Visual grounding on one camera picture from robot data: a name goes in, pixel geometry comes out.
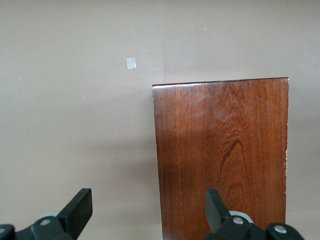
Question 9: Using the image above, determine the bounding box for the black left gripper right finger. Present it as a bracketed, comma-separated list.
[203, 188, 305, 240]

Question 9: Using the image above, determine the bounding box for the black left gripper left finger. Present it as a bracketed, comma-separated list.
[0, 188, 94, 240]

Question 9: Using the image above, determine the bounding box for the dark brown wooden drawer cabinet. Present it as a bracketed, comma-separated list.
[151, 77, 290, 240]

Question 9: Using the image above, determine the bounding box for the brown table cover sheet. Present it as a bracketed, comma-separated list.
[0, 0, 320, 240]

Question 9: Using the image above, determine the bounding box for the small clear tape piece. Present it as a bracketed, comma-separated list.
[125, 57, 137, 71]

